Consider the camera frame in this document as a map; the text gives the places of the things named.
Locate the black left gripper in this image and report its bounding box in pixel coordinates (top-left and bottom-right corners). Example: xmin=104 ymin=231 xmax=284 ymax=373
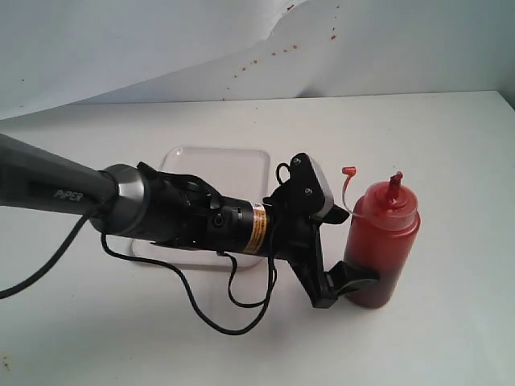
xmin=265 ymin=153 xmax=380 ymax=309

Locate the red ketchup squeeze bottle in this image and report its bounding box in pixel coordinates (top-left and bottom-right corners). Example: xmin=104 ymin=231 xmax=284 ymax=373
xmin=344 ymin=171 xmax=421 ymax=309

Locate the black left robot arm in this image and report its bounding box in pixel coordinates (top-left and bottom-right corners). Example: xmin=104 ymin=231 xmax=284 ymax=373
xmin=1 ymin=136 xmax=379 ymax=308

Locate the white rectangular plastic tray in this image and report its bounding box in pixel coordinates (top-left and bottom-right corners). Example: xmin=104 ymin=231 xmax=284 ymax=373
xmin=131 ymin=146 xmax=270 ymax=271

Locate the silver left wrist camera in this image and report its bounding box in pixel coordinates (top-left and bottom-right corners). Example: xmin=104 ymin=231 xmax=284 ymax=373
xmin=308 ymin=157 xmax=334 ymax=220

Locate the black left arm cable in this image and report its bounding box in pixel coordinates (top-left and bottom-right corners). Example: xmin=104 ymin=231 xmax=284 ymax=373
xmin=0 ymin=162 xmax=291 ymax=335

